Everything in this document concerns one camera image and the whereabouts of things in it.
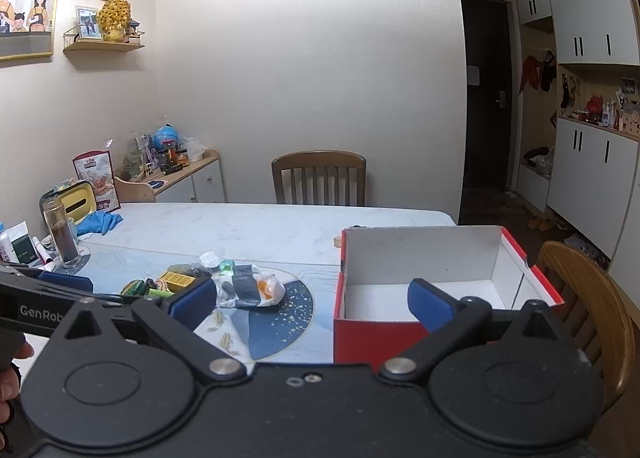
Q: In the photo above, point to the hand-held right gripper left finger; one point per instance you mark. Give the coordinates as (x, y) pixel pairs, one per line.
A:
(192, 298)

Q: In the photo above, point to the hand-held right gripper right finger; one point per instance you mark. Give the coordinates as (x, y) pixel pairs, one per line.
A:
(430, 303)

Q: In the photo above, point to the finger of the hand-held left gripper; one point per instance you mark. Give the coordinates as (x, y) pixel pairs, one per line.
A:
(65, 282)
(107, 298)

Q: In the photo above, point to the white foam pellet bag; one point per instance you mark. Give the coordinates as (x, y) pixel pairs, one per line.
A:
(210, 259)

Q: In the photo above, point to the red cardboard box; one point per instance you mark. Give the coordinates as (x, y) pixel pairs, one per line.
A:
(370, 338)

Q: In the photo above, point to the person's left hand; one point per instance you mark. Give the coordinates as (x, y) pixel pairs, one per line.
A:
(7, 385)

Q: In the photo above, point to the green striped toy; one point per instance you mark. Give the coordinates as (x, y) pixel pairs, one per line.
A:
(134, 287)

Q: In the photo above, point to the white plastic bag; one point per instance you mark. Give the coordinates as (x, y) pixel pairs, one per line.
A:
(227, 295)

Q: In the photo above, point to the white tube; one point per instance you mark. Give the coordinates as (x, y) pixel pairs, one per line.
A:
(42, 249)

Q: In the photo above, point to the glass tumbler dark drink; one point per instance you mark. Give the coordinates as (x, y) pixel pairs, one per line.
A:
(62, 238)

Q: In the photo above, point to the dark green white box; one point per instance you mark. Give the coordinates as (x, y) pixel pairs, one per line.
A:
(24, 245)

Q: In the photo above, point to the grey pouch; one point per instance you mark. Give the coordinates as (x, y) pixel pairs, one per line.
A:
(246, 283)

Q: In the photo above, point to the blue glove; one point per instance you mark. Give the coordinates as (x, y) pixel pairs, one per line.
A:
(97, 223)

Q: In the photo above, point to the white bottle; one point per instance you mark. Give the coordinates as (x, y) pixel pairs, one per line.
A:
(6, 245)

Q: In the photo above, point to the yellow black tissue box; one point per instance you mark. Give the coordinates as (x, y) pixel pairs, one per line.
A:
(75, 200)

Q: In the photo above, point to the blue printed table mat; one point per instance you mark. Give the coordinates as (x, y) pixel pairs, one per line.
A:
(280, 328)

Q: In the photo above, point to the light wooden chair back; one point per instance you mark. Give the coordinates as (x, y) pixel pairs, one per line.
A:
(132, 190)

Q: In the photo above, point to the red snack bag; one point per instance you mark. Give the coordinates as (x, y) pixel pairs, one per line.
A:
(92, 173)

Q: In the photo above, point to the white wooden-top sideboard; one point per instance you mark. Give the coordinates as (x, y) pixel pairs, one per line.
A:
(205, 183)

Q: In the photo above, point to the small blue pad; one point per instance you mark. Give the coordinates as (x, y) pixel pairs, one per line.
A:
(156, 183)

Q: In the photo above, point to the orange sauce jar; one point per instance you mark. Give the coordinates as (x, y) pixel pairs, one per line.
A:
(181, 157)

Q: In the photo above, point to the dark jar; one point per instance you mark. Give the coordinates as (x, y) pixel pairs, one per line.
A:
(165, 159)

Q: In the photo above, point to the green purple toy packet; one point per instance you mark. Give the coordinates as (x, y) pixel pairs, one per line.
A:
(137, 158)

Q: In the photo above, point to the clear plastic bag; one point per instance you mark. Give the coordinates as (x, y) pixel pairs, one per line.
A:
(192, 148)

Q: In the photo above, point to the low white bench cabinet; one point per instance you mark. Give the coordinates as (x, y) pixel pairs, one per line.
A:
(532, 188)

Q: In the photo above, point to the blue round toy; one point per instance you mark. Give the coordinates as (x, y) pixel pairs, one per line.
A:
(166, 137)

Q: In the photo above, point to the dark wooden slatted chair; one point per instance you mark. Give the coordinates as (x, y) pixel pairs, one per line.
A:
(320, 158)

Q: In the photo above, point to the black bag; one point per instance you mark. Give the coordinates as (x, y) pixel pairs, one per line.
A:
(536, 154)

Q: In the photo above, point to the white base cabinet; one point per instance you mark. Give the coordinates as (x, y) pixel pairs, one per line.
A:
(585, 178)

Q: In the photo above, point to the dark wooden door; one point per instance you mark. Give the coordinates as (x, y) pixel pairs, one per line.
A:
(482, 88)

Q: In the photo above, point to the red ornament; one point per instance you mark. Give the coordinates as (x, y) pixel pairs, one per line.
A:
(595, 108)

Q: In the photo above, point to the hanging red clothes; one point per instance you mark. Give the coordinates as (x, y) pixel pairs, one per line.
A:
(537, 71)

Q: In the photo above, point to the golden ornament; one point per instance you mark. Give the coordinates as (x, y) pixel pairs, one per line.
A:
(115, 18)

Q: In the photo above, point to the wooden toy house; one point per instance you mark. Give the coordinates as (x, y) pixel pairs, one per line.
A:
(630, 123)

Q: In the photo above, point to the wooden wall shelf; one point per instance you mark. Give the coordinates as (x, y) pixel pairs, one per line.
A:
(100, 46)

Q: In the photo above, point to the small photo frame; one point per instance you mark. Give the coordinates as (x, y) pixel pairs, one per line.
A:
(88, 22)

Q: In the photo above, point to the white wall cabinet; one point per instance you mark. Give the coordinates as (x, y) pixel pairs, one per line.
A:
(580, 3)

